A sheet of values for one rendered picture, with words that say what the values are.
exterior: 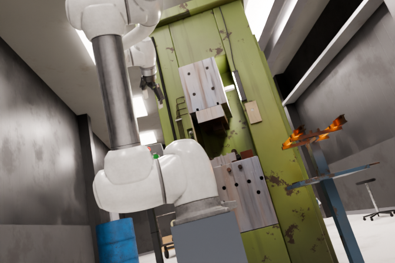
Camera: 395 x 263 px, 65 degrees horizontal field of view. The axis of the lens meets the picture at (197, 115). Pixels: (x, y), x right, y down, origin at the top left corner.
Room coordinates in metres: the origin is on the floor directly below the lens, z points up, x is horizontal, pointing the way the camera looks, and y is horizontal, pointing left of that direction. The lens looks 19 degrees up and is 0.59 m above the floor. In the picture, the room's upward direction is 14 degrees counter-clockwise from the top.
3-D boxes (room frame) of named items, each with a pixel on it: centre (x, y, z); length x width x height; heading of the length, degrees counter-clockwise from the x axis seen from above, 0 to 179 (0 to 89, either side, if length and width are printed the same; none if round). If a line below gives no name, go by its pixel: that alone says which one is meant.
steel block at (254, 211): (2.38, -0.17, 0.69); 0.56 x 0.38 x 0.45; 172
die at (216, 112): (2.38, -0.12, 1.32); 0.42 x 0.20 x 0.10; 172
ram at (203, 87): (2.37, -0.16, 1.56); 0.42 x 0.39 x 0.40; 172
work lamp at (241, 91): (2.25, -0.39, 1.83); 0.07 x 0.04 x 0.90; 82
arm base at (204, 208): (1.08, 0.06, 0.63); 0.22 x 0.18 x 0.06; 97
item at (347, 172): (1.91, -0.64, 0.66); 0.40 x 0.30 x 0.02; 93
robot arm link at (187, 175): (1.07, 0.09, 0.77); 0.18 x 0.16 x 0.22; 102
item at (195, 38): (2.52, -0.18, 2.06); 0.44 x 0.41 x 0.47; 172
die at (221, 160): (2.38, -0.12, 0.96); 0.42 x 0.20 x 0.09; 172
